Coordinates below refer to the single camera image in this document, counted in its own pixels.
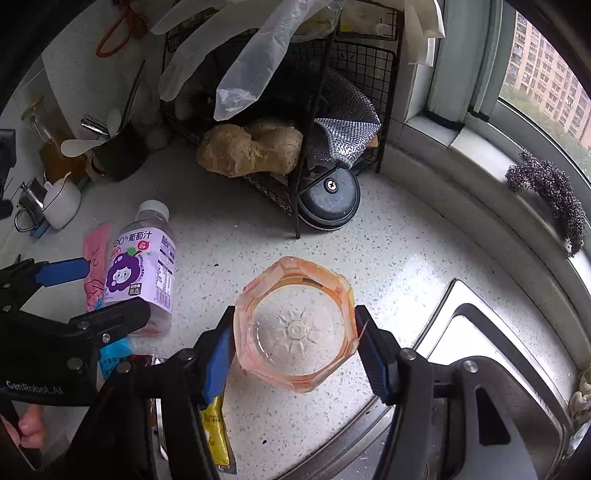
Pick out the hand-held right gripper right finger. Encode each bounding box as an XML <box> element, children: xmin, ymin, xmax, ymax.
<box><xmin>355</xmin><ymin>305</ymin><xmax>546</xmax><ymax>480</ymax></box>

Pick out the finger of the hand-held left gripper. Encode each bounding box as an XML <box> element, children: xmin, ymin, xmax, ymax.
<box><xmin>69</xmin><ymin>299</ymin><xmax>152</xmax><ymax>352</ymax></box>
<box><xmin>0</xmin><ymin>257</ymin><xmax>92</xmax><ymax>315</ymax></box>

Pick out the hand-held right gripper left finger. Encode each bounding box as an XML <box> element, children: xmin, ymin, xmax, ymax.
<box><xmin>69</xmin><ymin>305</ymin><xmax>238</xmax><ymax>480</ymax></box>

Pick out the pink plastic packet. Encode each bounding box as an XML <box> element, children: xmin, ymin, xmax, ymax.
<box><xmin>83</xmin><ymin>223</ymin><xmax>114</xmax><ymax>312</ymax></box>

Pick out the purple label juice bottle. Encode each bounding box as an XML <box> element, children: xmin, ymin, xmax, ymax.
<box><xmin>102</xmin><ymin>199</ymin><xmax>177</xmax><ymax>337</ymax></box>

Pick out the person's left hand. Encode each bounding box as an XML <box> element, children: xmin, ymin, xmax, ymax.
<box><xmin>0</xmin><ymin>404</ymin><xmax>45</xmax><ymax>449</ymax></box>

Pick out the blue plastic packet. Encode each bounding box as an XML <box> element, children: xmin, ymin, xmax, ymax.
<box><xmin>99</xmin><ymin>337</ymin><xmax>132</xmax><ymax>376</ymax></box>

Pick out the white ceramic sugar pot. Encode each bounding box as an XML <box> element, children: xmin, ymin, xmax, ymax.
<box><xmin>42</xmin><ymin>173</ymin><xmax>82</xmax><ymax>230</ymax></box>

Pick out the yellow sauce packet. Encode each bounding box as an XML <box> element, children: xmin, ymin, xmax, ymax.
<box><xmin>198</xmin><ymin>392</ymin><xmax>237</xmax><ymax>474</ymax></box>

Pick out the stainless steel teapot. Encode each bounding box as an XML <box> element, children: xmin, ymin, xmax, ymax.
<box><xmin>14</xmin><ymin>178</ymin><xmax>47</xmax><ymax>232</ymax></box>

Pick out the glass oil jar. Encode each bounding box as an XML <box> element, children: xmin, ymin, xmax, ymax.
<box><xmin>23</xmin><ymin>97</ymin><xmax>88</xmax><ymax>183</ymax></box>

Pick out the white ceramic spoon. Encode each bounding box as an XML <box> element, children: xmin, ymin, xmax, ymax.
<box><xmin>60</xmin><ymin>138</ymin><xmax>109</xmax><ymax>158</ymax></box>

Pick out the black utensil mug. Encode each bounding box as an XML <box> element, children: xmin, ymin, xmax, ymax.
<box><xmin>90</xmin><ymin>124</ymin><xmax>148</xmax><ymax>183</ymax></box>

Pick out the stainless steel sink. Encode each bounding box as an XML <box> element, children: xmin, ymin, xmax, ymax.
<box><xmin>277</xmin><ymin>279</ymin><xmax>591</xmax><ymax>480</ymax></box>

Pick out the black round knob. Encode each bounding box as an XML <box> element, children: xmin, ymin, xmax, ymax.
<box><xmin>298</xmin><ymin>166</ymin><xmax>362</xmax><ymax>232</ymax></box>

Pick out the pair of chopsticks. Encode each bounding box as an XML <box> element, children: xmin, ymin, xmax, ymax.
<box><xmin>121</xmin><ymin>60</ymin><xmax>147</xmax><ymax>129</ymax></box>

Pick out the ginger root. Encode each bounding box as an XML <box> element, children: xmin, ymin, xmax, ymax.
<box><xmin>196</xmin><ymin>117</ymin><xmax>304</xmax><ymax>178</ymax></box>

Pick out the metallic mesh dishcloth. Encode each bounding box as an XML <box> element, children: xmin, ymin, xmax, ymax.
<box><xmin>295</xmin><ymin>69</ymin><xmax>382</xmax><ymax>169</ymax></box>

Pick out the white rubber glove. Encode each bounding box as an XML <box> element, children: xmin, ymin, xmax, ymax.
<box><xmin>150</xmin><ymin>0</ymin><xmax>345</xmax><ymax>123</ymax></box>

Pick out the black wire rack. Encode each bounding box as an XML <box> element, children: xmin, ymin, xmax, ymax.
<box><xmin>159</xmin><ymin>9</ymin><xmax>398</xmax><ymax>238</ymax></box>

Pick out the red hanging tool handle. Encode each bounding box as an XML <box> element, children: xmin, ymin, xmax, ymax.
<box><xmin>96</xmin><ymin>0</ymin><xmax>147</xmax><ymax>55</ymax></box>

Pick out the dark wire scrubber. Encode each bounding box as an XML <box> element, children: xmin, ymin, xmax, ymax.
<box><xmin>505</xmin><ymin>150</ymin><xmax>586</xmax><ymax>258</ymax></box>

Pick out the aluminium window frame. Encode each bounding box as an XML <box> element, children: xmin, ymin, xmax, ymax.
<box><xmin>402</xmin><ymin>0</ymin><xmax>591</xmax><ymax>287</ymax></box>

